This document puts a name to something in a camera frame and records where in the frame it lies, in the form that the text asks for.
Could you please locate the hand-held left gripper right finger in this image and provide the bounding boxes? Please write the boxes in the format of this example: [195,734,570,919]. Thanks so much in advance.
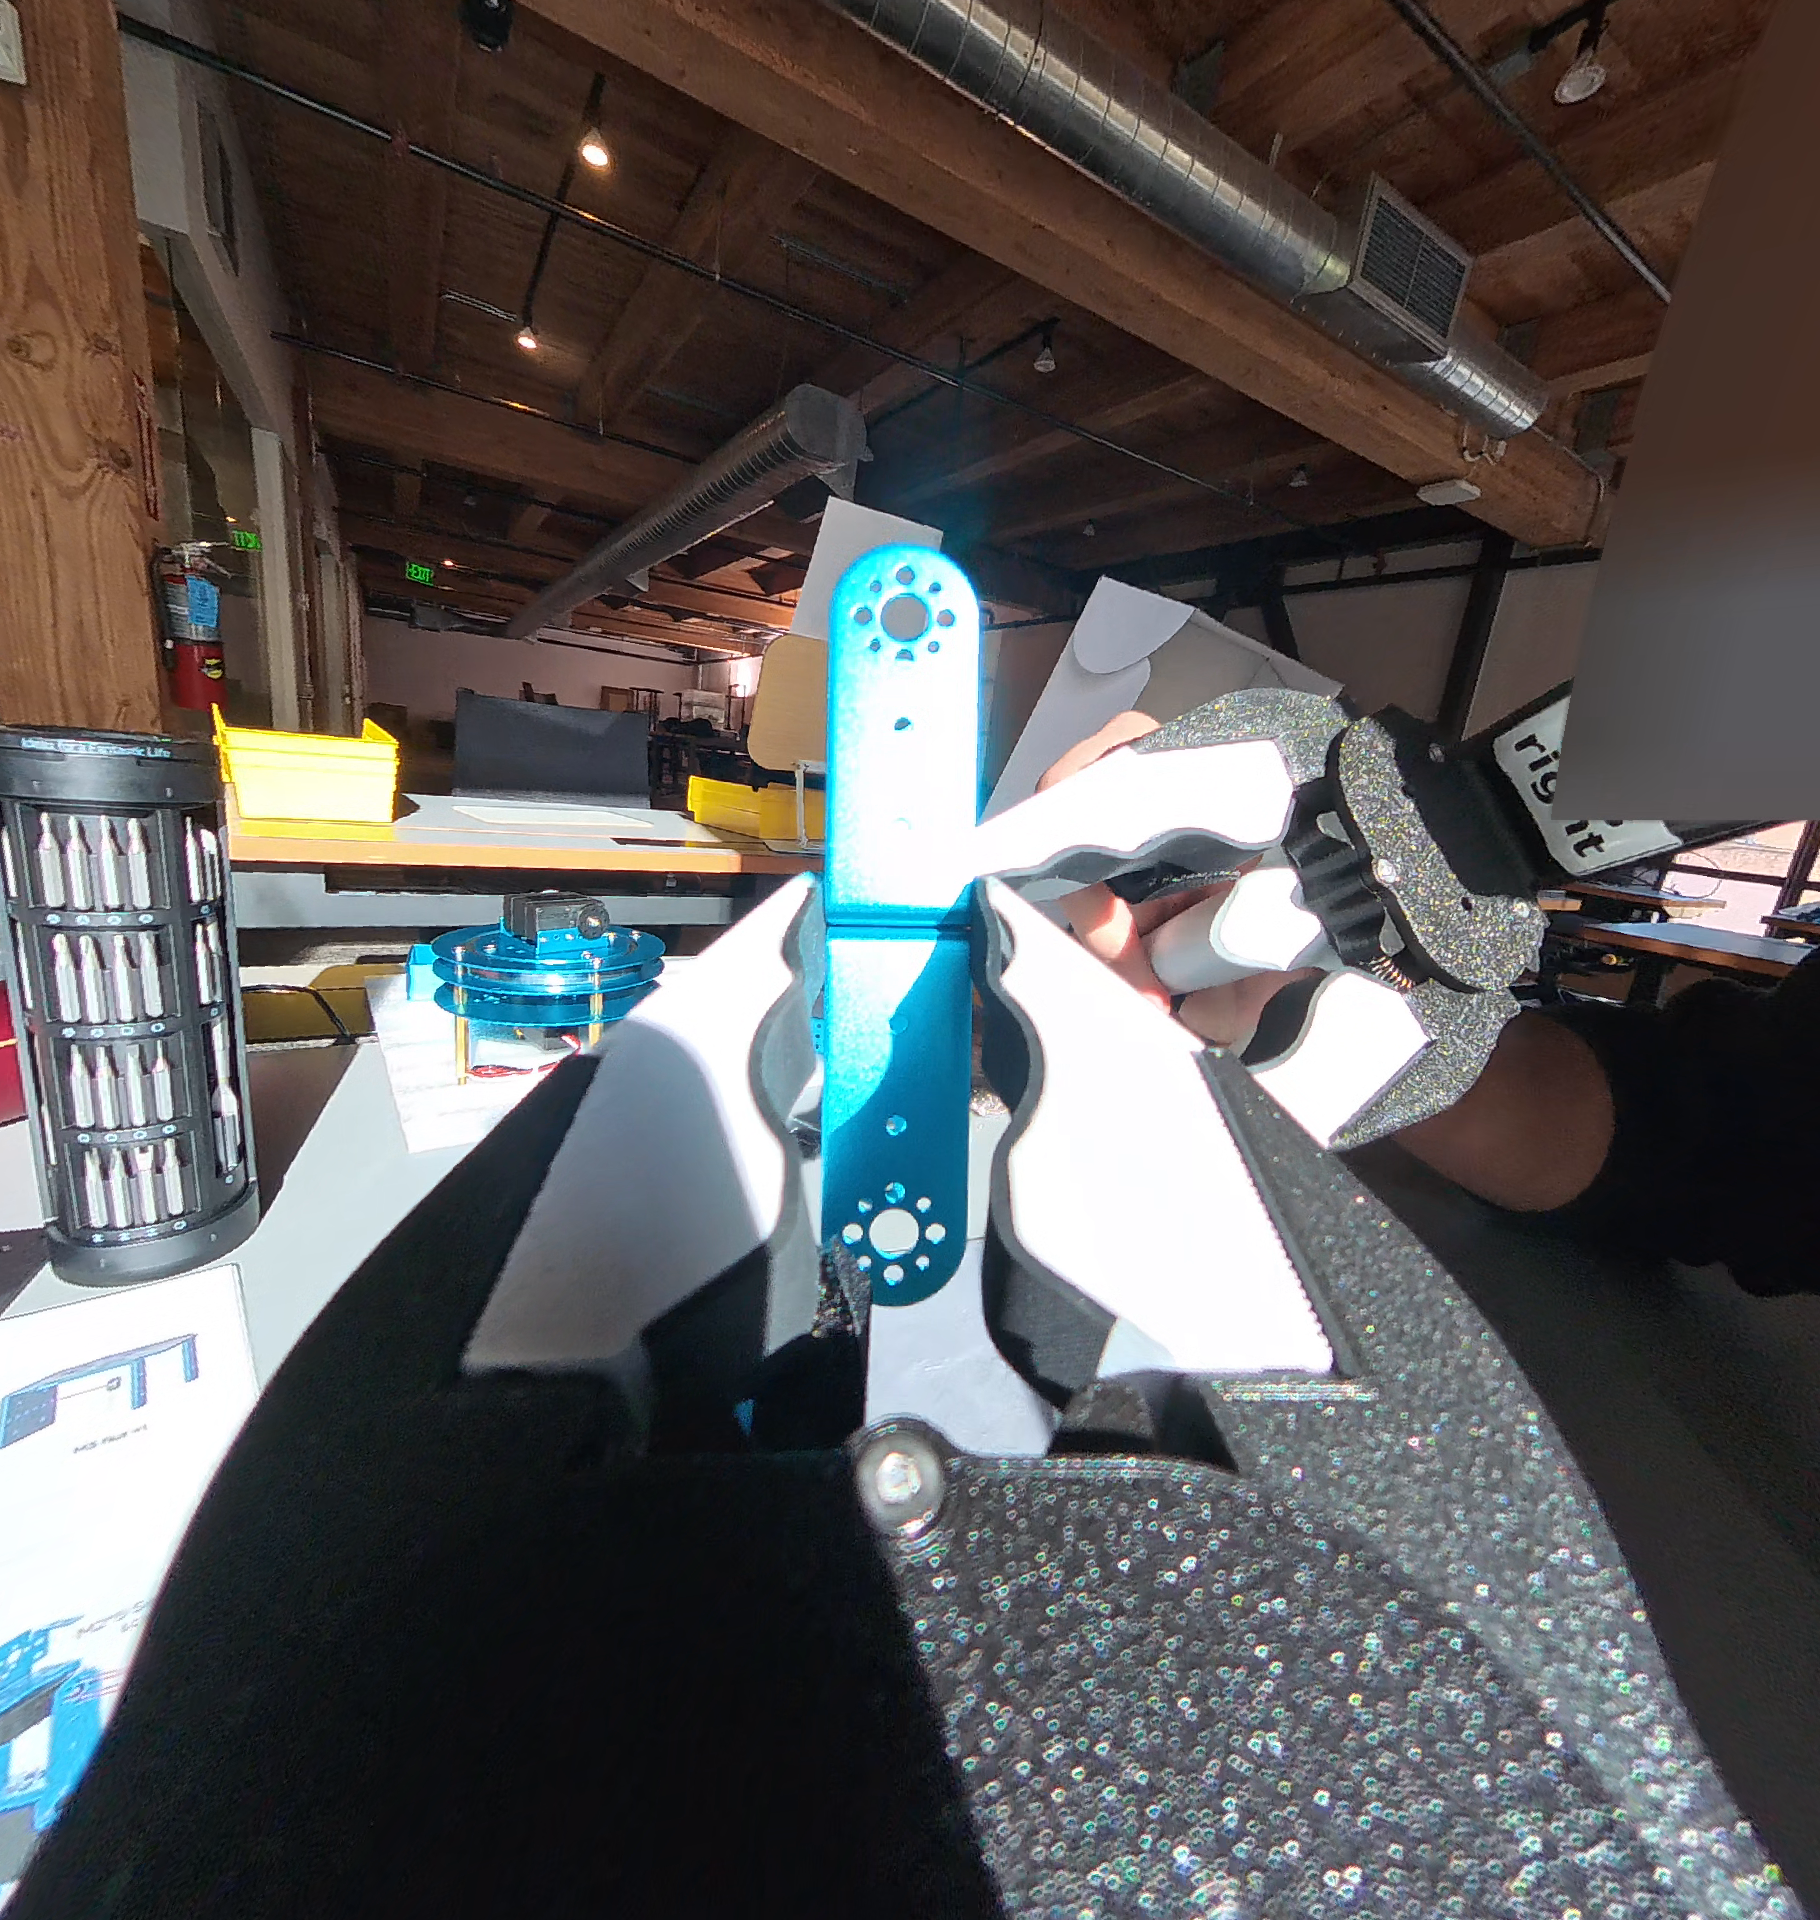
[978,878,1335,1377]

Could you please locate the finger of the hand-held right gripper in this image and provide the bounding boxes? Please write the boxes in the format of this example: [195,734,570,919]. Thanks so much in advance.
[975,738,1301,894]
[1238,967,1436,1149]

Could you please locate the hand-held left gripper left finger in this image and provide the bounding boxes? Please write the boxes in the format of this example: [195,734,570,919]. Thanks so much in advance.
[459,878,829,1377]

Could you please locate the blue metal bracket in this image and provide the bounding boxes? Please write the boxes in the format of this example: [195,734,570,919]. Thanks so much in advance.
[825,542,987,1309]

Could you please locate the grey desk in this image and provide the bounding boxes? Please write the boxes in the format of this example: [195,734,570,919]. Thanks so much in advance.
[0,960,1820,1920]

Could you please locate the person's right hand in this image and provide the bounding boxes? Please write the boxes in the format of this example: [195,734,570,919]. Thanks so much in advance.
[1033,717,1281,1054]

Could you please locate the open white cardboard box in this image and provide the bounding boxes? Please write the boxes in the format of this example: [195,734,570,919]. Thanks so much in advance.
[985,576,1355,819]

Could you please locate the black framed window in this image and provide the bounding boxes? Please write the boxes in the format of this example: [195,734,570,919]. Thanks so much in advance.
[1660,818,1820,932]

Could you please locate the pale yellow panel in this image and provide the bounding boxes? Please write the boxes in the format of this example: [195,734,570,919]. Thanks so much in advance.
[748,638,829,781]

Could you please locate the white hanging paper sheet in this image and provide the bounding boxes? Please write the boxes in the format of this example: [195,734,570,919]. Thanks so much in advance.
[798,499,941,640]

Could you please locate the red fire extinguisher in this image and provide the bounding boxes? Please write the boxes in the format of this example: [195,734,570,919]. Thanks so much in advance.
[151,542,228,715]

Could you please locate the white instruction sheet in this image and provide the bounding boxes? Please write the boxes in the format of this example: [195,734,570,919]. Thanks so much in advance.
[0,1265,261,1920]

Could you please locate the wooden pillar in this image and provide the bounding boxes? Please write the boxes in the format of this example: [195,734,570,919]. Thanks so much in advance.
[0,0,165,738]

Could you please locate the grey flexible duct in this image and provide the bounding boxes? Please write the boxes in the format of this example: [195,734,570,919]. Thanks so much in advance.
[508,385,870,640]

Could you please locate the silver ventilation duct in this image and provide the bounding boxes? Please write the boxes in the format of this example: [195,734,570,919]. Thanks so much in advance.
[834,0,1555,436]

